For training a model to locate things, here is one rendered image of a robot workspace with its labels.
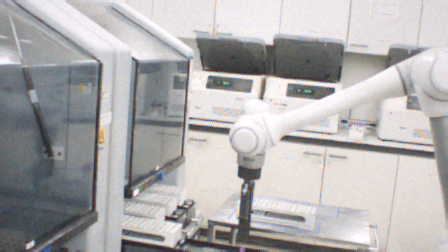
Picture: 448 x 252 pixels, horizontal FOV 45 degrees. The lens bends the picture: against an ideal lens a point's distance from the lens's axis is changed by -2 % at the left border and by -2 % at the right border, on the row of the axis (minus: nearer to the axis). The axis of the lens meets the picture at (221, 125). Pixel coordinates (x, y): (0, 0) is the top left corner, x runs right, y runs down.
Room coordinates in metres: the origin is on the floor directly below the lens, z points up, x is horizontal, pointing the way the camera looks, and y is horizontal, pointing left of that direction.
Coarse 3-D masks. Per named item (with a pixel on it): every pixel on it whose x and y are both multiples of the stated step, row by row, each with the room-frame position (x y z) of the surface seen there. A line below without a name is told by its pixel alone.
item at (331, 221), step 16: (224, 208) 2.18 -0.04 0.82; (320, 208) 2.29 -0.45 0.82; (336, 208) 2.31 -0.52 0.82; (352, 208) 2.32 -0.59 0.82; (208, 224) 2.02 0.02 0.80; (224, 224) 2.00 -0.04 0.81; (256, 224) 2.00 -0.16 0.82; (272, 224) 2.02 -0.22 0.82; (320, 224) 2.06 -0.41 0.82; (336, 224) 2.08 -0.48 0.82; (352, 224) 2.09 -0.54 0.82; (368, 224) 2.11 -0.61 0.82; (208, 240) 2.02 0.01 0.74; (320, 240) 1.92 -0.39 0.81; (336, 240) 1.90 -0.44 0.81; (352, 240) 1.90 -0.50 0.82; (368, 240) 1.91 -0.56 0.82
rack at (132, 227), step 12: (132, 216) 1.84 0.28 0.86; (132, 228) 1.73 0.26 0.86; (144, 228) 1.73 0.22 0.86; (156, 228) 1.73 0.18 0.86; (168, 228) 1.74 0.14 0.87; (180, 228) 1.78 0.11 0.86; (132, 240) 1.73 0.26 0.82; (144, 240) 1.72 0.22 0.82; (156, 240) 1.78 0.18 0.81; (168, 240) 1.71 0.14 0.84
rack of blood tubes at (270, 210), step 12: (264, 204) 2.07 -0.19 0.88; (276, 204) 2.08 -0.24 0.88; (288, 204) 2.10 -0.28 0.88; (252, 216) 2.04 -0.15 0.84; (264, 216) 2.03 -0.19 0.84; (276, 216) 2.11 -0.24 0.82; (288, 216) 2.10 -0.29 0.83; (300, 216) 2.09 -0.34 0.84; (312, 216) 1.99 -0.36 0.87; (312, 228) 1.99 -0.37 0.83
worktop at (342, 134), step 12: (192, 120) 4.09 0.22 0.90; (204, 120) 4.14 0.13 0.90; (216, 120) 4.18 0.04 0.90; (300, 132) 3.93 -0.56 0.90; (312, 132) 3.98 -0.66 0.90; (348, 132) 4.14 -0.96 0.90; (372, 132) 4.26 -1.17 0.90; (384, 144) 3.81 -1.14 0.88; (396, 144) 3.79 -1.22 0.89; (408, 144) 3.79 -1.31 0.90; (420, 144) 3.84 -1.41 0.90
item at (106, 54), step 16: (32, 0) 1.51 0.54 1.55; (48, 16) 1.50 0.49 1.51; (64, 16) 1.56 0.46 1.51; (64, 32) 1.49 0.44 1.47; (80, 32) 1.50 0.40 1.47; (96, 48) 1.47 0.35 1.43; (112, 48) 1.57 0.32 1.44; (112, 64) 1.56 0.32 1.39; (112, 80) 1.56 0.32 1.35; (96, 208) 1.50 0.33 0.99; (96, 224) 1.51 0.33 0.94; (80, 240) 1.47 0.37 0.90; (96, 240) 1.51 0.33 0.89
